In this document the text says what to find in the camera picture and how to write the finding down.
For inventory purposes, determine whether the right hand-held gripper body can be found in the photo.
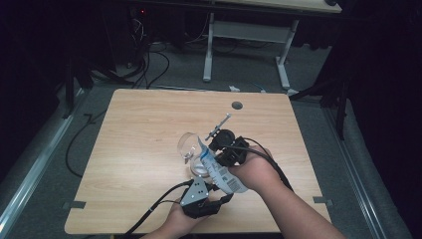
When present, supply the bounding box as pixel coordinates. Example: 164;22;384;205
204;113;251;169

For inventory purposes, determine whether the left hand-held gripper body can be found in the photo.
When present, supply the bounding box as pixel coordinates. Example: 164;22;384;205
179;176;223;220

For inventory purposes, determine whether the white and blue milk carton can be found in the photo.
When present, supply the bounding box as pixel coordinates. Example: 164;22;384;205
196;134;250;195

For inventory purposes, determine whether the clear glass jar with lid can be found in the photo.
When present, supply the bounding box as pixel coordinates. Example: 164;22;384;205
176;131;217;183

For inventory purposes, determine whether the person's left hand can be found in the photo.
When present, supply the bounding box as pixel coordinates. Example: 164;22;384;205
161;201;209;235

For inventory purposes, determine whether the person's right hand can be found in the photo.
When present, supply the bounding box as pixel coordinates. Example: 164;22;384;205
228;144;284;196

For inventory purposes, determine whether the grey tape strip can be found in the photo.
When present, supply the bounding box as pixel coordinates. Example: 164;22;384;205
62;200;88;210
312;195;334;205

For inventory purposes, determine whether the black tripod stand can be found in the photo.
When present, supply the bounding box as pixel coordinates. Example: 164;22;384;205
288;64;353;141

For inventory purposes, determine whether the light wooden desk top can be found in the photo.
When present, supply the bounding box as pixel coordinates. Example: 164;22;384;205
212;0;343;15

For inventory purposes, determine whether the black metal stand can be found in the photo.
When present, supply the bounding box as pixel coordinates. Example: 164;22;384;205
61;54;95;120

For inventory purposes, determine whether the right hand-held gripper black cable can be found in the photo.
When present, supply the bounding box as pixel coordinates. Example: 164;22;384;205
225;136;296;193

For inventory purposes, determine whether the hand-held gripper black cable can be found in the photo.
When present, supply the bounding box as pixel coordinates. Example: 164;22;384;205
122;179;194;237
225;136;296;193

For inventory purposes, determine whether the left hand-held gripper black cable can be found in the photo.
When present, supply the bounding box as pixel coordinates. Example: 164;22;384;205
122;179;194;237

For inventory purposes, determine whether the white metal desk frame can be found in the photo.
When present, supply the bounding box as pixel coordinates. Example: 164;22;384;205
202;12;301;98

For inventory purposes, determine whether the bundle of black floor cables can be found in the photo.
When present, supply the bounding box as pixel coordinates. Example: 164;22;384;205
92;16;171;91

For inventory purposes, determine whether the metal floor rail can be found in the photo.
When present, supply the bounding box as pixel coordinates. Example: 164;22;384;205
323;105;388;239
0;87;88;234

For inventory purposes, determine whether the black cable loop on floor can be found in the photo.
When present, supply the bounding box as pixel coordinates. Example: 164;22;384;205
65;109;107;179

